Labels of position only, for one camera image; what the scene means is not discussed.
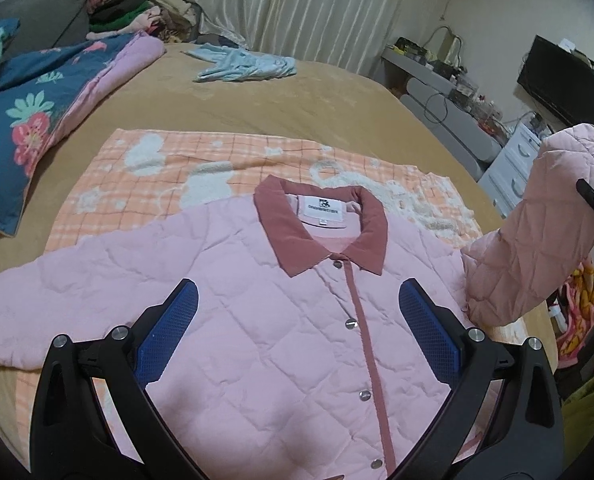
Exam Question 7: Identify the striped beige curtain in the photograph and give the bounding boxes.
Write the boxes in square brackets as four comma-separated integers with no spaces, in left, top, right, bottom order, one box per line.
[189,0,403,76]

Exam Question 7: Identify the pile of clothes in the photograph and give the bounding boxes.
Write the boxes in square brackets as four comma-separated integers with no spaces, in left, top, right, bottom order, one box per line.
[86,0,201,44]

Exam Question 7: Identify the tan bed cover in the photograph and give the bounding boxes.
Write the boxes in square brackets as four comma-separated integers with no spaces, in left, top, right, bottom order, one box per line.
[0,41,558,461]

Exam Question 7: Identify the pink quilted jacket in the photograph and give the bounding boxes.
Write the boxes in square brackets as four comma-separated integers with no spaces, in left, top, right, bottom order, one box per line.
[0,125,594,479]

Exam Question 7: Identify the green sleeve forearm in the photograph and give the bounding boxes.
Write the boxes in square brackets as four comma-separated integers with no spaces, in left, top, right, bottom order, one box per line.
[562,377,594,479]

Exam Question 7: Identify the light blue garment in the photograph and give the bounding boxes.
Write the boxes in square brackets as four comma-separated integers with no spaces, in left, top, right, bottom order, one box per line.
[185,44,297,82]

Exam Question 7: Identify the orange plaid fleece blanket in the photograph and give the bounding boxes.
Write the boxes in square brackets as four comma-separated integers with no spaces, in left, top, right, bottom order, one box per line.
[14,128,531,466]

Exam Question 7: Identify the black flat tv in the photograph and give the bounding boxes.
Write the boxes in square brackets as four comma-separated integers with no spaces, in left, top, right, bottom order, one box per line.
[517,36,594,126]

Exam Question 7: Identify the grey headboard cushion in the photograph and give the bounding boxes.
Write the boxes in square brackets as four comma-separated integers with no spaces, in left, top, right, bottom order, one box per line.
[0,0,89,58]

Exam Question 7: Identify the grey vanity desk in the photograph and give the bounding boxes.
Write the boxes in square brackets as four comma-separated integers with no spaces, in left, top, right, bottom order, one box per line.
[374,47,501,181]

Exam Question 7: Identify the pink cartoon blanket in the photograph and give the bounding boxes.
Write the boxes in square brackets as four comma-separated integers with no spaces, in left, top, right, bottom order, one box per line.
[548,257,594,370]

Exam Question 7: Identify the blue floral quilt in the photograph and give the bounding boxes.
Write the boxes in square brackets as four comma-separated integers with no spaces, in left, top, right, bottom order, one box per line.
[0,32,165,237]

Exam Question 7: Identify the white drawer cabinet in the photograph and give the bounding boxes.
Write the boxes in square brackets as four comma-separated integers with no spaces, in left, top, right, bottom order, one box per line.
[478,124,541,219]

